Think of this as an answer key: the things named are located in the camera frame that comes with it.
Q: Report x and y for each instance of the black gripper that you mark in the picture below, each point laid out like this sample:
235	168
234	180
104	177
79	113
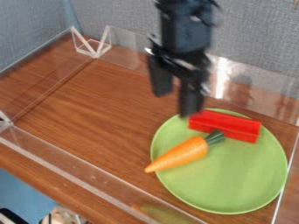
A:
178	54

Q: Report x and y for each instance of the orange toy carrot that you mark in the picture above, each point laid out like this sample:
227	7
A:
186	152

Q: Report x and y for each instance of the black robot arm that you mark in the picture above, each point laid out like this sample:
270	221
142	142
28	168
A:
187	4

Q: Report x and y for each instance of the green round plate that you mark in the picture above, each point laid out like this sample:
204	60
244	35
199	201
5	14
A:
235	180

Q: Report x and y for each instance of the red rectangular block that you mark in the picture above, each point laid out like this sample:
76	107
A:
236	127

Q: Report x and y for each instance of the clear acrylic barrier wall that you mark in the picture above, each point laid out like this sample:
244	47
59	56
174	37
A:
79	117

